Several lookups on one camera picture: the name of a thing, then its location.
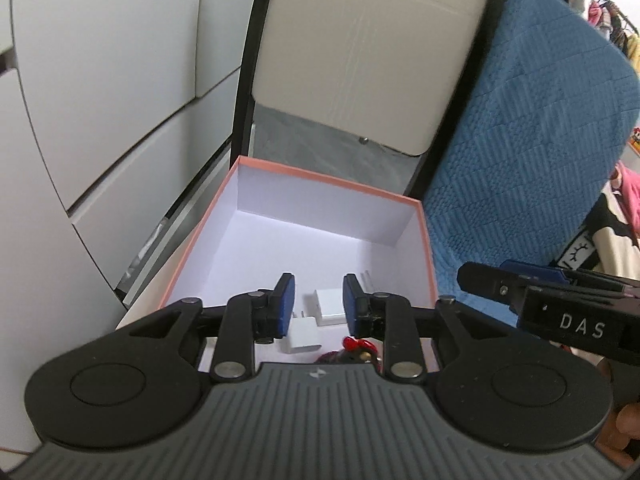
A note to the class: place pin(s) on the cream and black printed cloth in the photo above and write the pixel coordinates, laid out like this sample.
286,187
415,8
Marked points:
600,240

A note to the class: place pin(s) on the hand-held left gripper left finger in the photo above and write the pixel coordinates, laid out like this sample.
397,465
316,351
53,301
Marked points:
286,305

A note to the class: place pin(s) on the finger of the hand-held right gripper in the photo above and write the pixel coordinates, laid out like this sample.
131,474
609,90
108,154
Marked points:
537,272
492,285

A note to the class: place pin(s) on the white cabinet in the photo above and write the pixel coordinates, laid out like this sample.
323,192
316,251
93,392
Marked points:
100,135

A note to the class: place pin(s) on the clothes on rack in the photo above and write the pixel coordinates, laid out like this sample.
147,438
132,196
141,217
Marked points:
600,15

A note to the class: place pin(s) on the orange-edged white cardboard box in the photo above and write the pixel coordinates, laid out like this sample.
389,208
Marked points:
300,230

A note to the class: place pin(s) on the red and black figurine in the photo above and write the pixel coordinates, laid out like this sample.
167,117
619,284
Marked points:
357,347

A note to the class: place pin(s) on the white charger plug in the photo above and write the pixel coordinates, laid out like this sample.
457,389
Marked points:
329,306
300,337

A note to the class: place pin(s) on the blue quilted sofa cover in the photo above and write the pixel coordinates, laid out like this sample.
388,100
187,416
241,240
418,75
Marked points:
530,135

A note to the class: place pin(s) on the pink cloth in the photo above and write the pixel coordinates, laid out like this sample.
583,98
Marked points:
627,187

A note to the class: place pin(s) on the person's right hand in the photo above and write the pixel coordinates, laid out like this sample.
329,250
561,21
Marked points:
627,420

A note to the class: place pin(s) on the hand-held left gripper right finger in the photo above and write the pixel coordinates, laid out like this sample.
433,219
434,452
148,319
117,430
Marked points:
351,305

